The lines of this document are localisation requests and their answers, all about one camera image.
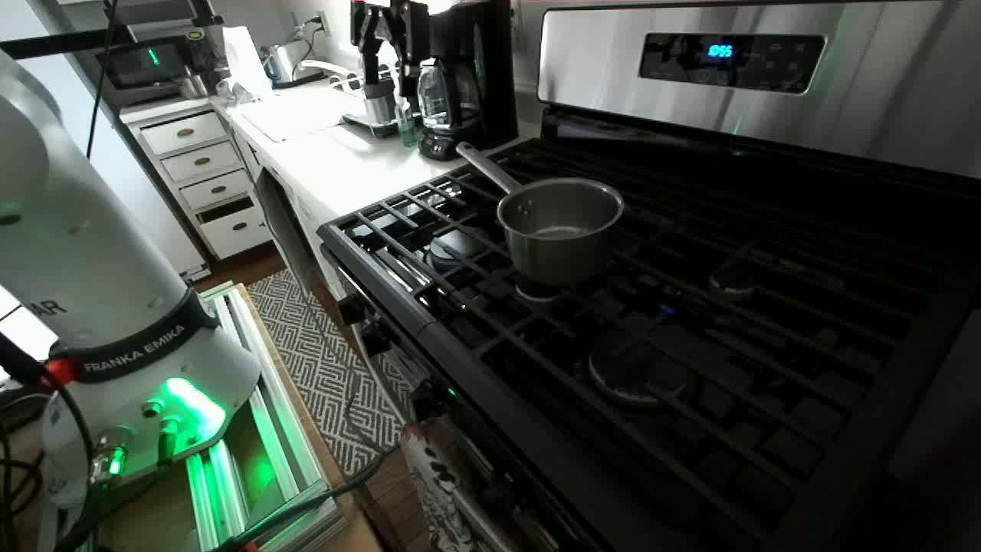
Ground silver kettle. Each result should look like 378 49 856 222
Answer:
260 38 319 93

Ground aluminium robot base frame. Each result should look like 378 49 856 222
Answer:
181 278 347 552

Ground small silver cup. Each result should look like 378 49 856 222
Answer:
362 76 398 129

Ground grey patterned rug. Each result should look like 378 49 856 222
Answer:
245 271 411 483

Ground black camera stand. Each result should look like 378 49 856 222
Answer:
347 0 411 86

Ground black mounting bar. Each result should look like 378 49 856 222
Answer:
0 23 137 60

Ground black stove knob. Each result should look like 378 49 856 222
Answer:
360 321 394 359
337 292 372 326
411 376 455 423

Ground black base cable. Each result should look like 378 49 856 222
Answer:
0 332 108 552

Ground black coffee maker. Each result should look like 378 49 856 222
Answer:
409 0 522 162

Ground patterned dish towel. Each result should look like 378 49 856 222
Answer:
398 423 514 552

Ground clear bottle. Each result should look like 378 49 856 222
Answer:
415 55 460 134

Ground white drawer cabinet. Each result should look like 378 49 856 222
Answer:
119 96 276 263

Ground small steel saucepan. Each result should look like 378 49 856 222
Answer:
455 139 628 292

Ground stainless steel gas stove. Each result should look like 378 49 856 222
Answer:
317 0 981 552

